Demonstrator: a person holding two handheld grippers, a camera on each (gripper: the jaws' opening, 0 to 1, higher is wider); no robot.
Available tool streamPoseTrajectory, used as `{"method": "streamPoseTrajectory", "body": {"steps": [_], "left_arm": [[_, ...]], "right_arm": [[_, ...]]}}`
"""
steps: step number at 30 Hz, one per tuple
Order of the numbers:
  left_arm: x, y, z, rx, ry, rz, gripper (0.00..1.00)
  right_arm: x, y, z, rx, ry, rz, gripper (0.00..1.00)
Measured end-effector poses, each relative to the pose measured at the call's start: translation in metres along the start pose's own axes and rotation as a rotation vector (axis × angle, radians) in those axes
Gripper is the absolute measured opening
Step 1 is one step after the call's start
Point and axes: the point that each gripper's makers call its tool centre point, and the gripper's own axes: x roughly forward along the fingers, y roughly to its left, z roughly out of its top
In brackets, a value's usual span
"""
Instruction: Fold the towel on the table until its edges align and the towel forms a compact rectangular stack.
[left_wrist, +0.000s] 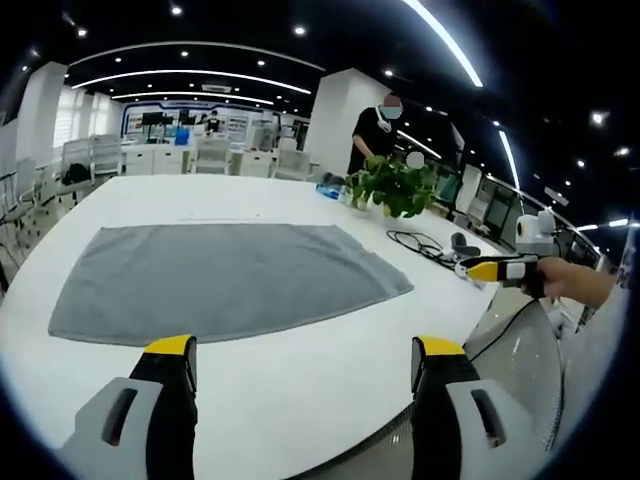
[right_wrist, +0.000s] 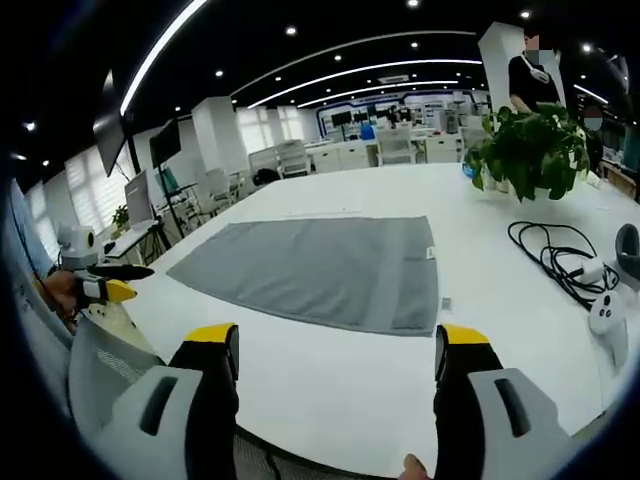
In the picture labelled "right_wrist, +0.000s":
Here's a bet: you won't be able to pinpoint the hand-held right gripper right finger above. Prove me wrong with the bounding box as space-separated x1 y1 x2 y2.
432 323 572 480

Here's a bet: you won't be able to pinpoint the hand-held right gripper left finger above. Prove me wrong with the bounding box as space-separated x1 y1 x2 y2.
93 322 241 480

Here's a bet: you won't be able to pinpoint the grey towel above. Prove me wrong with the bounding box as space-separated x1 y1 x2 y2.
166 215 441 338

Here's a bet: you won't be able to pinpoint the person's left hand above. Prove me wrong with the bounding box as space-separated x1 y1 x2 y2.
41 268 87 324

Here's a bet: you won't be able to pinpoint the person's right hand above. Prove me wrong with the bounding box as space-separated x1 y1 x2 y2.
401 453 429 480

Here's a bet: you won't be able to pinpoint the small green desk plant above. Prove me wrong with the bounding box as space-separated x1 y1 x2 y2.
110 203 132 232

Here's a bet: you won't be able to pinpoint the white computer monitor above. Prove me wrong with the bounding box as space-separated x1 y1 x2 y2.
123 169 155 227

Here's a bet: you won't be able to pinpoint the white table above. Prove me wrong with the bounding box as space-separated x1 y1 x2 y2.
102 160 640 477

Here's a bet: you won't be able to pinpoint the black monitor on stand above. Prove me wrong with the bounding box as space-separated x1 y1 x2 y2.
149 118 183 169

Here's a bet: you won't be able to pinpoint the white handheld controller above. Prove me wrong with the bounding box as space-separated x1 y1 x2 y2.
587 288 630 370

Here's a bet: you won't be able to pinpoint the white power adapter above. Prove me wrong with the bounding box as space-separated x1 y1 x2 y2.
571 256 607 282

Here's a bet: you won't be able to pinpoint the white office chair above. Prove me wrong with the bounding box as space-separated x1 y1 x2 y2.
276 139 312 180
374 126 417 167

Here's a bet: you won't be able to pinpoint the grey headset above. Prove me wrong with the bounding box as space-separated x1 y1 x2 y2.
614 222 640 292

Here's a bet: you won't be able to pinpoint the green potted plant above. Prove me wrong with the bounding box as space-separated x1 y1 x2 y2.
463 101 595 203

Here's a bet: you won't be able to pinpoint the large black wall screen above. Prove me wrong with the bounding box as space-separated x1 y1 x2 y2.
91 68 133 177

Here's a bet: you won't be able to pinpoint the black cable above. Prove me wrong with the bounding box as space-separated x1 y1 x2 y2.
507 220 622 307

